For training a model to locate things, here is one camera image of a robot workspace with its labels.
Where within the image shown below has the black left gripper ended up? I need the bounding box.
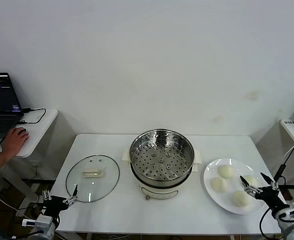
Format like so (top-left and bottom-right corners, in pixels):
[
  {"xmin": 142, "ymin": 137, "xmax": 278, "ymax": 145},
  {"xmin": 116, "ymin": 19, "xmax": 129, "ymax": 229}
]
[{"xmin": 42, "ymin": 184, "xmax": 79, "ymax": 218}]

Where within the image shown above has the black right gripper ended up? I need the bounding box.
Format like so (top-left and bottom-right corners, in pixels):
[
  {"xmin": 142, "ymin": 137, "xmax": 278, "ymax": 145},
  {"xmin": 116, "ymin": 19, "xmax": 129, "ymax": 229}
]
[{"xmin": 240, "ymin": 172, "xmax": 289, "ymax": 212}]

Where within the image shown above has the white steamed baozi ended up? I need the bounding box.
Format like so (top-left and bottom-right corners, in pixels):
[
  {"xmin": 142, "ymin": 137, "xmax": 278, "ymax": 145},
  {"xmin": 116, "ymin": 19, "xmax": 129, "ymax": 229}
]
[
  {"xmin": 232, "ymin": 190, "xmax": 252, "ymax": 208},
  {"xmin": 210, "ymin": 177, "xmax": 228, "ymax": 194},
  {"xmin": 217, "ymin": 164, "xmax": 235, "ymax": 180},
  {"xmin": 242, "ymin": 175, "xmax": 259, "ymax": 188}
]

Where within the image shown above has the glass lid with cream handle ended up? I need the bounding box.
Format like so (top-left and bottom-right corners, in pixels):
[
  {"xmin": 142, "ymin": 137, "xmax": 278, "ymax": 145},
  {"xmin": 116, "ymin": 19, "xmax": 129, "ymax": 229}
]
[{"xmin": 65, "ymin": 154, "xmax": 120, "ymax": 203}]

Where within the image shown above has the stainless steel steamer basket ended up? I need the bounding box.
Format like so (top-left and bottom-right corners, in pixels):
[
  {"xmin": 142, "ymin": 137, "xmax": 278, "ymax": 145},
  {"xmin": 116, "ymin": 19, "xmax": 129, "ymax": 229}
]
[{"xmin": 129, "ymin": 128, "xmax": 195, "ymax": 181}]

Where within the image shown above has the person bare hand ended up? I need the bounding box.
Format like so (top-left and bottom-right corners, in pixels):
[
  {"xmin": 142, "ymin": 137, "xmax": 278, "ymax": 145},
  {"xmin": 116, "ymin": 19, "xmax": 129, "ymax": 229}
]
[{"xmin": 1, "ymin": 126, "xmax": 29, "ymax": 161}]

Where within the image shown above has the white round plate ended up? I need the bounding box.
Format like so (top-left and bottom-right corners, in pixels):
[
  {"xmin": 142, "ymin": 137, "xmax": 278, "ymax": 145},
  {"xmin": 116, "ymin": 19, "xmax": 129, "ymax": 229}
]
[{"xmin": 203, "ymin": 157, "xmax": 268, "ymax": 215}]

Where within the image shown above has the white side table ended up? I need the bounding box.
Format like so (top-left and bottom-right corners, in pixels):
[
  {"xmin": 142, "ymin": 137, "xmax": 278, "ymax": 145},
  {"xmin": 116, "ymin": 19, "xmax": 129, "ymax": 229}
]
[{"xmin": 0, "ymin": 108, "xmax": 59, "ymax": 208}]

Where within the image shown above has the cream electric cooking pot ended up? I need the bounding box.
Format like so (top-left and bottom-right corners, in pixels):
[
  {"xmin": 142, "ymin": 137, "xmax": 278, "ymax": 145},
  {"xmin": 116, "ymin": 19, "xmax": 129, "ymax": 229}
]
[{"xmin": 121, "ymin": 147, "xmax": 203, "ymax": 201}]

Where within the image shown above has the white cable with black plug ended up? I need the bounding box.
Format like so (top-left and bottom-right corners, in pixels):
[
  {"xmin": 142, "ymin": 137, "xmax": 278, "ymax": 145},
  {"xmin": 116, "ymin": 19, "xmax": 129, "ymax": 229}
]
[{"xmin": 274, "ymin": 138, "xmax": 294, "ymax": 186}]

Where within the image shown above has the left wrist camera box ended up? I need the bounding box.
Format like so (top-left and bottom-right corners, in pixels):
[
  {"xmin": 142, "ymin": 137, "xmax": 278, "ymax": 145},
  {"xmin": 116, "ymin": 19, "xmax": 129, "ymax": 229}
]
[{"xmin": 35, "ymin": 216, "xmax": 53, "ymax": 229}]

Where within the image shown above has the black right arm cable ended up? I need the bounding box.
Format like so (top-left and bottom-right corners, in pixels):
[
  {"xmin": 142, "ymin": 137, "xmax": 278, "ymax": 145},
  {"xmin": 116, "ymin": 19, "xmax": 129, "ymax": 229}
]
[{"xmin": 259, "ymin": 208, "xmax": 275, "ymax": 238}]

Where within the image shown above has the white floor cable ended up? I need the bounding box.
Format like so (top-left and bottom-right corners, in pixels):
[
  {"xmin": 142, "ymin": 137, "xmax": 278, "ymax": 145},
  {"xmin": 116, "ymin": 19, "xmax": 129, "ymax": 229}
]
[{"xmin": 0, "ymin": 189, "xmax": 21, "ymax": 215}]

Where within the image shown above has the black laptop cable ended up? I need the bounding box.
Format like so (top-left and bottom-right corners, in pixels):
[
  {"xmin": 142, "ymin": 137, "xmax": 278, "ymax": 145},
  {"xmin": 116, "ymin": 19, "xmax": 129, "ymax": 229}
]
[{"xmin": 18, "ymin": 107, "xmax": 47, "ymax": 125}]

